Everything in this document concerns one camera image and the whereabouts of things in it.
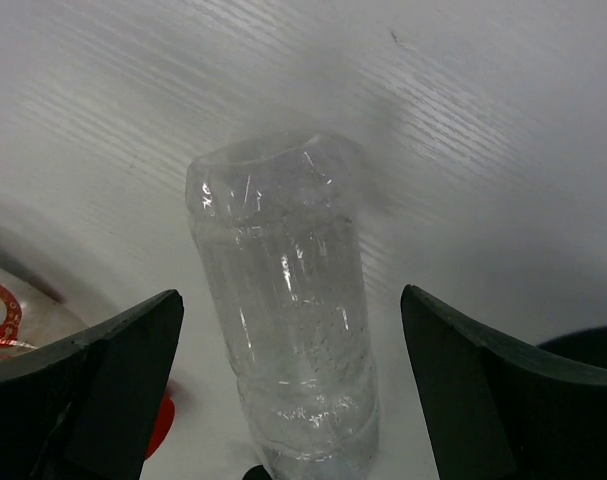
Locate red cap bottle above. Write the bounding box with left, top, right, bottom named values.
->
left=0, top=257, right=177, bottom=459

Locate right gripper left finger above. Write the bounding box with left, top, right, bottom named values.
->
left=0, top=290, right=183, bottom=479

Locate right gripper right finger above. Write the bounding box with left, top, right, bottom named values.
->
left=400, top=285, right=607, bottom=479

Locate black cylindrical bin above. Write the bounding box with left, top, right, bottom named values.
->
left=538, top=326, right=607, bottom=369

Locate crushed clear bottle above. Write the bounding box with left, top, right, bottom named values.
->
left=185, top=131, right=379, bottom=479

